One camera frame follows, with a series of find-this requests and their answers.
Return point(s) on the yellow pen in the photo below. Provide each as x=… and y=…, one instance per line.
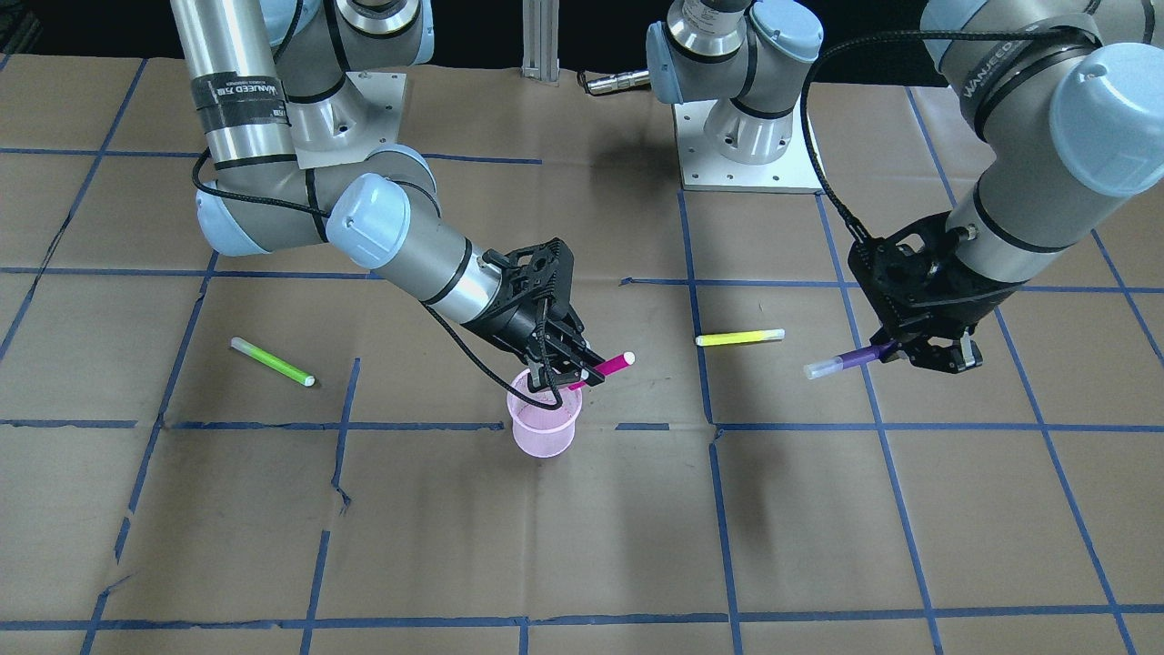
x=708, y=340

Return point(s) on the pink pen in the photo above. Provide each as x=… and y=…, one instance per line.
x=606, y=369

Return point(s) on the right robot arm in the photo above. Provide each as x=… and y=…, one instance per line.
x=294, y=158

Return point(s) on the pink mesh cup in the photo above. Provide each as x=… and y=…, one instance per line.
x=544, y=433

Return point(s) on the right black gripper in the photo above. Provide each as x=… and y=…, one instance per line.
x=507, y=320

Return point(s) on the brown paper table cover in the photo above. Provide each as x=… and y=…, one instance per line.
x=164, y=493

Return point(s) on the green pen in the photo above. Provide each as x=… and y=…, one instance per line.
x=282, y=367

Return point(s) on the aluminium frame post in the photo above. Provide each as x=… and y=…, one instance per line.
x=539, y=34

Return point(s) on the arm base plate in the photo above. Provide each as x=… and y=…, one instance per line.
x=722, y=149
x=348, y=124

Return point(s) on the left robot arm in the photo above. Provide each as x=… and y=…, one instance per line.
x=1060, y=102

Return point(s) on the purple pen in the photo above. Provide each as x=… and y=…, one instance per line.
x=851, y=359

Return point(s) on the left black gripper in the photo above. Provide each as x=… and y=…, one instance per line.
x=975, y=301

